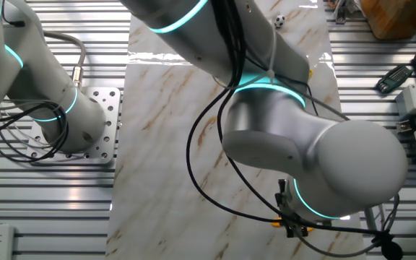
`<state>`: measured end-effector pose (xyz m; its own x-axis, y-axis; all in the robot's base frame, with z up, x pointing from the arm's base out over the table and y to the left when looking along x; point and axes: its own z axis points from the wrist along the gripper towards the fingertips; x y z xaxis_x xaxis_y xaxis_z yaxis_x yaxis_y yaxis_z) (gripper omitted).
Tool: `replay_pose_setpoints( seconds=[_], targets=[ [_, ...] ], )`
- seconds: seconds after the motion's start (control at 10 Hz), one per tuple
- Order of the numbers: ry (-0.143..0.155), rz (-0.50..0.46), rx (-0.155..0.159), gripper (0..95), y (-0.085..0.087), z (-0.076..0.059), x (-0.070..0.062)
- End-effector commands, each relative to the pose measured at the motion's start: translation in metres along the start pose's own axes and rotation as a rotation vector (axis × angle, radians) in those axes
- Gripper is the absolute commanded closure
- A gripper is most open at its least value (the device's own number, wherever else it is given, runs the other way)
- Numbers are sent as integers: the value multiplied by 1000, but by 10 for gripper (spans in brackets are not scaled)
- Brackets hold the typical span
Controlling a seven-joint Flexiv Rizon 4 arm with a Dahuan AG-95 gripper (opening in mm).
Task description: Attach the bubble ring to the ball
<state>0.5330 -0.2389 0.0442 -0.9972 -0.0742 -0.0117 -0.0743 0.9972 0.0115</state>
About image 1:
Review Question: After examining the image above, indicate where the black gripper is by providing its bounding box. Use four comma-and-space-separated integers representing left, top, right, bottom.
275, 178, 305, 239

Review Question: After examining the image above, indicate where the white marble pattern sheet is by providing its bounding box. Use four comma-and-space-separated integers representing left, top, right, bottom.
105, 0, 368, 260

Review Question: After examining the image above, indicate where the small silver metal device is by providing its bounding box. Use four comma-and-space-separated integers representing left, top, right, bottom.
395, 117, 416, 137

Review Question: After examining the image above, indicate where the green bit set case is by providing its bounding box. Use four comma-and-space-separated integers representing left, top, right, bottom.
375, 64, 414, 94

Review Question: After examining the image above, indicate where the grey metal clamp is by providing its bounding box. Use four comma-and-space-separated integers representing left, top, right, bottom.
332, 0, 349, 25

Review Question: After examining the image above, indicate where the brown cardboard box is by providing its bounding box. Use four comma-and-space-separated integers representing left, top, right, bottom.
359, 0, 416, 40

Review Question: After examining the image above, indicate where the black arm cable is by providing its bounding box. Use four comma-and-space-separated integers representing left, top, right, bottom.
185, 0, 404, 260

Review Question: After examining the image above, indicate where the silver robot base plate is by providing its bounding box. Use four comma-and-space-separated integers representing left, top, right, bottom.
25, 86, 122, 166

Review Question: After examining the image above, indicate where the black coiled cable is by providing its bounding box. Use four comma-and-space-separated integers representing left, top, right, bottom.
0, 100, 70, 163

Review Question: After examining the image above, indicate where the grey cable with metal connector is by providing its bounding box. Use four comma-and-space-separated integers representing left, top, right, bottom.
40, 30, 88, 90

